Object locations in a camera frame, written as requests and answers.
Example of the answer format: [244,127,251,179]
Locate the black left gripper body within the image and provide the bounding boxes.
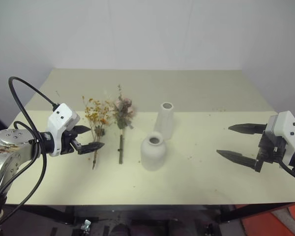
[59,129,82,155]

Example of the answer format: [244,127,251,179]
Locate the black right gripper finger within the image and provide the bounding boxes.
[228,122,268,136]
[216,149,264,173]

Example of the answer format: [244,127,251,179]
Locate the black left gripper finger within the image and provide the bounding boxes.
[73,125,92,135]
[72,139,106,155]

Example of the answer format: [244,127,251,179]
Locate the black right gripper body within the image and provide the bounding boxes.
[256,129,286,164]

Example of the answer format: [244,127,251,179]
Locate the round white ceramic vase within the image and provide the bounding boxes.
[140,131,167,172]

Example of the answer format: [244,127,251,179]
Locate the tall white ceramic vase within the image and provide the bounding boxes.
[153,102,176,141]

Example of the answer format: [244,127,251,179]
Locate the orange dried flower bouquet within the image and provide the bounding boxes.
[82,95,109,171]

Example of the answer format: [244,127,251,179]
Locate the pink dried flower bouquet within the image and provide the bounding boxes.
[112,84,138,165]

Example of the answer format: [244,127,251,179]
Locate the orange red floor object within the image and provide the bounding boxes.
[240,202,295,236]

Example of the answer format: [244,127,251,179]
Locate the small silver metal clamp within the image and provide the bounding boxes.
[80,218,92,232]

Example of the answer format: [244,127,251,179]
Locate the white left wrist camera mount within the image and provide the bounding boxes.
[46,103,81,157]

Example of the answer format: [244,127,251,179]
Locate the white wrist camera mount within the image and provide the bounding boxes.
[46,103,81,157]
[265,110,295,168]

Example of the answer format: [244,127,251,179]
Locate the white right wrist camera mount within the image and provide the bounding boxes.
[265,110,295,168]

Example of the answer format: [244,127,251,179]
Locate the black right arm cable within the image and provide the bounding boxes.
[276,157,295,184]

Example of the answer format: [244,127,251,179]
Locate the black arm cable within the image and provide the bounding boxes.
[276,157,295,184]
[3,76,60,212]

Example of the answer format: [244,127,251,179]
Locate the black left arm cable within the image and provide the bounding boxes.
[3,76,60,212]

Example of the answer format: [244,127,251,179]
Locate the black metal table frame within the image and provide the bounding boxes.
[4,202,295,236]

